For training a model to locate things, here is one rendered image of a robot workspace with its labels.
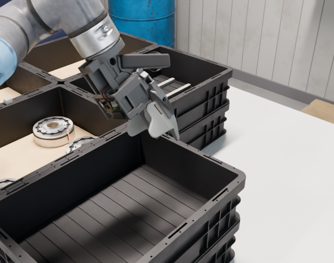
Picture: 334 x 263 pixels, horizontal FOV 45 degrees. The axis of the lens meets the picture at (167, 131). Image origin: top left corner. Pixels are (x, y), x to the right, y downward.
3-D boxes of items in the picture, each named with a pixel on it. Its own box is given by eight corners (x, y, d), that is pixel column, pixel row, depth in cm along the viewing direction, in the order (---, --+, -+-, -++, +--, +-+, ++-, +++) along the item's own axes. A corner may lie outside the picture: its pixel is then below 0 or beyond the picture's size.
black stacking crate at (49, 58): (66, 120, 117) (61, 84, 111) (12, 89, 134) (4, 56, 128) (159, 76, 142) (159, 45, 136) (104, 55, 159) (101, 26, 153)
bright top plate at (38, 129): (51, 143, 99) (51, 141, 99) (24, 130, 104) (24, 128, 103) (81, 125, 106) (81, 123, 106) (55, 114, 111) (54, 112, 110)
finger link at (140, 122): (132, 150, 80) (114, 115, 74) (151, 131, 83) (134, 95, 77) (144, 154, 78) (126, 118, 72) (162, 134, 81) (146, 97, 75)
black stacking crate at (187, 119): (140, 161, 100) (138, 121, 94) (67, 120, 117) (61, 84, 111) (231, 104, 125) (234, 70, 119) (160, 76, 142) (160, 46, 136)
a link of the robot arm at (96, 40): (92, 18, 71) (118, 9, 65) (106, 40, 73) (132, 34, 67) (61, 41, 67) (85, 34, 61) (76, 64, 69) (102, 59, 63)
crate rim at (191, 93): (139, 129, 95) (138, 120, 94) (61, 90, 112) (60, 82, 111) (235, 75, 120) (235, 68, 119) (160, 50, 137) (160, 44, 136)
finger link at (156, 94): (159, 122, 75) (129, 85, 73) (165, 116, 76) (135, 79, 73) (173, 117, 71) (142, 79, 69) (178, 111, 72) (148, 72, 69)
